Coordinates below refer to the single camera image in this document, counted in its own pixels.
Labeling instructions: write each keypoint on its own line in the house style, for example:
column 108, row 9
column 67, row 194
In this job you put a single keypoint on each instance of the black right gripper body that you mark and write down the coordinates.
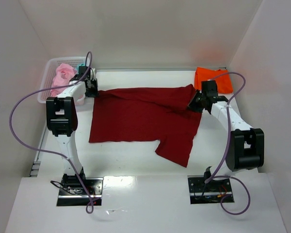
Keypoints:
column 195, row 104

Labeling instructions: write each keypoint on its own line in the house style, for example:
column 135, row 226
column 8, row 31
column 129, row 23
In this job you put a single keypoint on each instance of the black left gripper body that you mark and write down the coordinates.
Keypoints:
column 91, row 90

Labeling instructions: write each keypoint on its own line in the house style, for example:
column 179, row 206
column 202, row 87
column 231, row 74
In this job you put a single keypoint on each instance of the dark red t shirt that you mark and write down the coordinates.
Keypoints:
column 147, row 114

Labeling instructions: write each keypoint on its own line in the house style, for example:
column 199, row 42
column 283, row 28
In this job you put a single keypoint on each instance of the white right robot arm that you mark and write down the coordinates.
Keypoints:
column 245, row 144

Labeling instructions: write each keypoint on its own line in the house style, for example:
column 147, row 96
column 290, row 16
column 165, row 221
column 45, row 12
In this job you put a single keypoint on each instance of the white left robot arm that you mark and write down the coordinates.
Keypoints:
column 69, row 86

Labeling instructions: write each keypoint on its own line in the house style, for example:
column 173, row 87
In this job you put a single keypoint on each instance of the teal t shirt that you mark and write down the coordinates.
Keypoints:
column 79, row 65

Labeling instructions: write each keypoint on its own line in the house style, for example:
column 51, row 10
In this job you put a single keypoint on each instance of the pink t shirt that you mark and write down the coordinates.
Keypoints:
column 64, row 73

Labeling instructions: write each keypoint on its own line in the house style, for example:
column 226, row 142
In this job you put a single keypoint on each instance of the white plastic laundry basket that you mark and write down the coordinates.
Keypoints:
column 50, row 72

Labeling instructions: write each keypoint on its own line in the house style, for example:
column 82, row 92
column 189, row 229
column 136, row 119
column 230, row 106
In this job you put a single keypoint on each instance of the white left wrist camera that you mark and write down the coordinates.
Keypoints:
column 93, row 73

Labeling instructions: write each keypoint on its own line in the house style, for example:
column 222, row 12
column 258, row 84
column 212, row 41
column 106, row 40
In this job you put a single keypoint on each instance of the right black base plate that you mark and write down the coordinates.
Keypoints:
column 213, row 193

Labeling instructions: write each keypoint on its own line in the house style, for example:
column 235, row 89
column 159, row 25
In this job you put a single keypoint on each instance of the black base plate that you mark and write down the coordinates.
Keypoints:
column 75, row 195
column 213, row 193

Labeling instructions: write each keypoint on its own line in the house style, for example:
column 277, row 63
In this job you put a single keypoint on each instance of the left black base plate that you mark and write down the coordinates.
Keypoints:
column 75, row 195

